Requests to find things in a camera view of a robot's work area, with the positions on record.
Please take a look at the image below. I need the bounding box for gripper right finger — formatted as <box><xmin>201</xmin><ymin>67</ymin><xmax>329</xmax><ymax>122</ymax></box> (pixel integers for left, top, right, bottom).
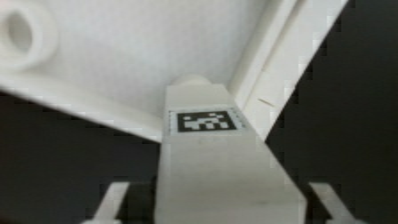
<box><xmin>309</xmin><ymin>182</ymin><xmax>370</xmax><ymax>224</ymax></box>

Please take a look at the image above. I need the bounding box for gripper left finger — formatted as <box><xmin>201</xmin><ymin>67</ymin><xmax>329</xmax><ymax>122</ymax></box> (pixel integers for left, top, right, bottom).
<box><xmin>78</xmin><ymin>181</ymin><xmax>157</xmax><ymax>224</ymax></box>

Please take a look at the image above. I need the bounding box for white desk leg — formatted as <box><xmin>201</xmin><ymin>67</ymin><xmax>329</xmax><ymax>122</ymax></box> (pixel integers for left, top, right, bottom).
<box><xmin>155</xmin><ymin>75</ymin><xmax>308</xmax><ymax>224</ymax></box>

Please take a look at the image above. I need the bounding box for white desk tabletop tray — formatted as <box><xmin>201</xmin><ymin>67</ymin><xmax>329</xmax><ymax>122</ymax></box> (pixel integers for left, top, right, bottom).
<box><xmin>0</xmin><ymin>0</ymin><xmax>309</xmax><ymax>143</ymax></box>

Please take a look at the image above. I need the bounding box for white front fence bar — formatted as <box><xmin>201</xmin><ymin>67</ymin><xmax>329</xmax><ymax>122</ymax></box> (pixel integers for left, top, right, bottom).
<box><xmin>244</xmin><ymin>0</ymin><xmax>348</xmax><ymax>139</ymax></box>

